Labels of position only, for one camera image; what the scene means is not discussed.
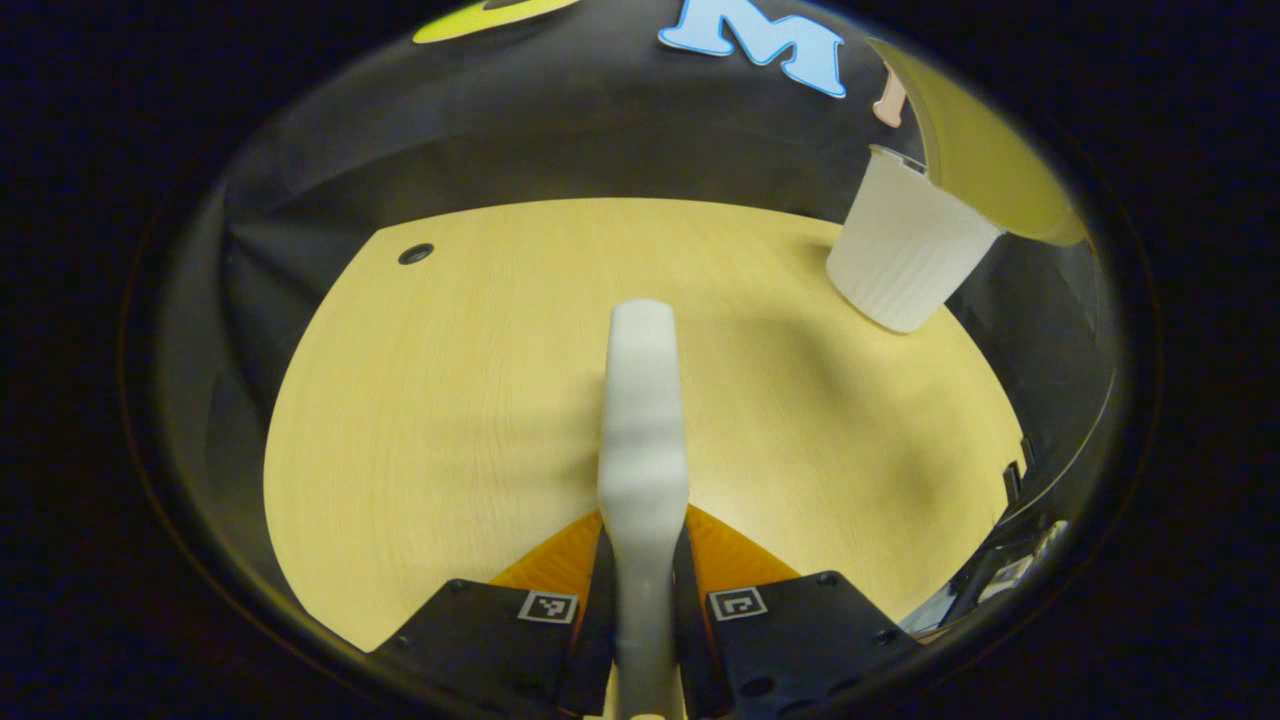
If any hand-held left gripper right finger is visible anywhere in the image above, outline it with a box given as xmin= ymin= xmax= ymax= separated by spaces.
xmin=674 ymin=504 xmax=923 ymax=719

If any wooden desktop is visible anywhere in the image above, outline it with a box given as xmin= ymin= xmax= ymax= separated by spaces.
xmin=263 ymin=197 xmax=1026 ymax=651

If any small white dustpan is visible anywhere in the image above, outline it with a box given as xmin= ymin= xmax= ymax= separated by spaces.
xmin=865 ymin=38 xmax=1089 ymax=248

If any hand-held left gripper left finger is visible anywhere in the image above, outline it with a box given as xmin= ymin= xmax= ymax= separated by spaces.
xmin=373 ymin=510 xmax=616 ymax=719

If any small white broom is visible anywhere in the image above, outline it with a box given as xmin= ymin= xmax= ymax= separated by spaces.
xmin=598 ymin=298 xmax=691 ymax=720

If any white ribbed garbage bin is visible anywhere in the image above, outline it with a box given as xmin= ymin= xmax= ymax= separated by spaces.
xmin=826 ymin=145 xmax=1006 ymax=334

